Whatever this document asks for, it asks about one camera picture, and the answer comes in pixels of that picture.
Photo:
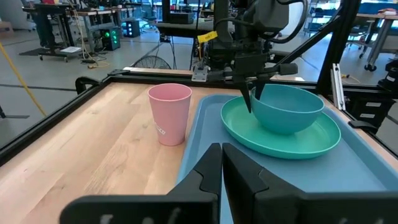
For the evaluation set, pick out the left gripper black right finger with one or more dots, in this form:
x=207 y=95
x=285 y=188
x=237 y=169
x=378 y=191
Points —
x=280 y=211

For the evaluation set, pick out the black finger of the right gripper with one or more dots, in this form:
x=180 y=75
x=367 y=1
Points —
x=245 y=93
x=260 y=90

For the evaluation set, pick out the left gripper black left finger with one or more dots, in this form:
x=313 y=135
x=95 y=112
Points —
x=186 y=211

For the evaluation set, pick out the blue plastic bowl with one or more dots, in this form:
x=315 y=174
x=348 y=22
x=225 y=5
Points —
x=286 y=115

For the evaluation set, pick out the green plastic plate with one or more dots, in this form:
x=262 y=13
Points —
x=280 y=146

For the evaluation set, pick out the pink plastic cup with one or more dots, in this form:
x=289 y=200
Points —
x=169 y=115

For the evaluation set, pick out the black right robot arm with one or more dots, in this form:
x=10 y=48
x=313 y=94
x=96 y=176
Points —
x=270 y=15

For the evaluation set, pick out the blue plastic tray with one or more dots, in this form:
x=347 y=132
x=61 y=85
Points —
x=326 y=174

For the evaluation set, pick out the yellow paper tag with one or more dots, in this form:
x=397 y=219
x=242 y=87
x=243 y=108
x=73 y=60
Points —
x=207 y=36

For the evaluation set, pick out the black work table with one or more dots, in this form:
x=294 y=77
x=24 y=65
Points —
x=180 y=28

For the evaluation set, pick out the black floor fan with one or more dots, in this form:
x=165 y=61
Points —
x=152 y=63

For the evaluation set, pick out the computer with blue lights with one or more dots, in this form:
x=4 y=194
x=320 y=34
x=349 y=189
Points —
x=132 y=28

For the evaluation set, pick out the wooden table grey legs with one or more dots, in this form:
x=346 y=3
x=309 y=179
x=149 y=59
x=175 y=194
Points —
x=377 y=40

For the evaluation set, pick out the computer with green lights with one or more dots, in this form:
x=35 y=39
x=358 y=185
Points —
x=110 y=39

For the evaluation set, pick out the black rolling desk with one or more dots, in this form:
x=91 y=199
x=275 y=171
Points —
x=62 y=28

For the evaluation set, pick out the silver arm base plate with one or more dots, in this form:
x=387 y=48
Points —
x=200 y=74

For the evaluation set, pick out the silver metal bracket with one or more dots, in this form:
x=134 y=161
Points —
x=338 y=90

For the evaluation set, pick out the black aluminium rig frame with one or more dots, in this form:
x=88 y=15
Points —
x=339 y=46

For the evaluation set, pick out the black frame clamp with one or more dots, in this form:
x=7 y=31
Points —
x=362 y=124

